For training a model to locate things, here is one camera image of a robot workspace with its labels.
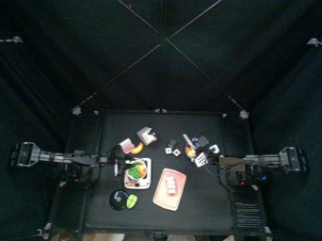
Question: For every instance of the brown white toy box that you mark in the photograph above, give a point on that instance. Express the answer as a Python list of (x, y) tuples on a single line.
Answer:
[(146, 136)]

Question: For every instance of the white cube with green dot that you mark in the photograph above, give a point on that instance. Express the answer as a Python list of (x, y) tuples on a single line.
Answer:
[(169, 151)]

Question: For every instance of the dark green cube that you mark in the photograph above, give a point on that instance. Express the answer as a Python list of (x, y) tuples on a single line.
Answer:
[(171, 143)]

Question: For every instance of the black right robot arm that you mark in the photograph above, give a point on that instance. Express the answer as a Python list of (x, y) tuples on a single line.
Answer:
[(260, 160)]

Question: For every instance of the white cube with red dot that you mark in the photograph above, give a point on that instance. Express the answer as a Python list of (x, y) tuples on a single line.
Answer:
[(177, 152)]

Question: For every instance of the white rectangular block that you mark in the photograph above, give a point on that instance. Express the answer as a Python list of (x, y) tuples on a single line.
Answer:
[(171, 191), (170, 183), (171, 187), (170, 179)]

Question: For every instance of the silver frame bracket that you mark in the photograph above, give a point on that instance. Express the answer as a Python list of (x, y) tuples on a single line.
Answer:
[(159, 110), (76, 110), (244, 114), (15, 40), (313, 41)]

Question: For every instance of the silver bowl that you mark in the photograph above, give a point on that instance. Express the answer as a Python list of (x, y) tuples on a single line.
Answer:
[(143, 175)]

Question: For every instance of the yellow toy food piece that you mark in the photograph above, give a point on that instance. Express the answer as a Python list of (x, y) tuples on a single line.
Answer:
[(142, 169)]

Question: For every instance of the black round dish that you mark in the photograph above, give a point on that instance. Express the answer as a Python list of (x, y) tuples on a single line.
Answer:
[(118, 200)]

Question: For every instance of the black table edge camera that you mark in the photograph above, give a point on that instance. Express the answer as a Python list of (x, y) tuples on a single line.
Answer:
[(159, 234)]

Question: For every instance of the yellow toy banana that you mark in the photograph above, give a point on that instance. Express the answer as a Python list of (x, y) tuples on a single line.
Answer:
[(138, 148)]

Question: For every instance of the green toy vegetable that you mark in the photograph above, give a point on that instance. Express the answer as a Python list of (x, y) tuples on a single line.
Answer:
[(134, 172)]

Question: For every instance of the pink plastic tray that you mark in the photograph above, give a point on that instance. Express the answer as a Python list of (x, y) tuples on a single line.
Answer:
[(161, 194)]

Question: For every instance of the yellow toy corn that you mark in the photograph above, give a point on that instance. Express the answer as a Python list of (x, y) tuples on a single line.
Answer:
[(191, 154)]

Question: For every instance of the lime green oval toy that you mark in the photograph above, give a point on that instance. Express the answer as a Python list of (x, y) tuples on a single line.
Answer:
[(131, 201)]

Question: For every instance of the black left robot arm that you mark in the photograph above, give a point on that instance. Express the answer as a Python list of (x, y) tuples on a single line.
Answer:
[(63, 157)]

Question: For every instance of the pink white toy carton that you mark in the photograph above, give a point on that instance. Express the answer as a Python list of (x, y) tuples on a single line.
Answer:
[(127, 145)]

